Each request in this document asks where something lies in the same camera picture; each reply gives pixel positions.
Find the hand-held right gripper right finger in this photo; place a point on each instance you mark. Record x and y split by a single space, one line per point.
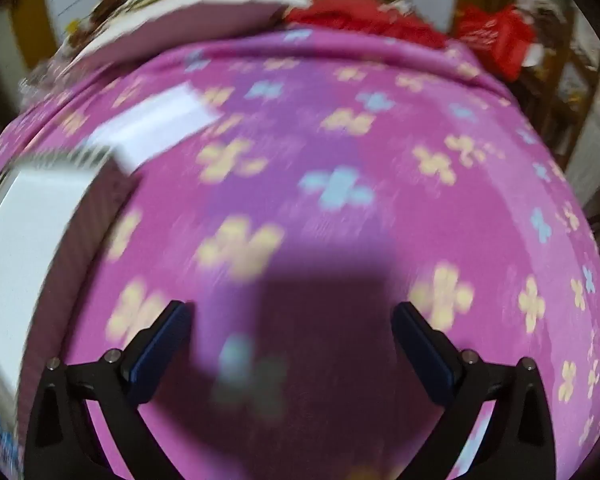
425 355

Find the pink pillow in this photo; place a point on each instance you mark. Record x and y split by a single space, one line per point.
190 20

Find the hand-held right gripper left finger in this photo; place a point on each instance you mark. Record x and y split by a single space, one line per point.
156 347

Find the pink floral blanket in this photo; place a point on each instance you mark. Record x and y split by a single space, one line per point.
330 150

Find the striped gift box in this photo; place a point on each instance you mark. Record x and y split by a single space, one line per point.
35 250

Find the red cloth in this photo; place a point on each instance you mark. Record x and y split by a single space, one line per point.
365 20

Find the red plastic bag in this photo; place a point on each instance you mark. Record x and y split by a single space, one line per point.
500 40

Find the wooden rack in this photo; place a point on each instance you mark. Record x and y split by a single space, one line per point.
572 85

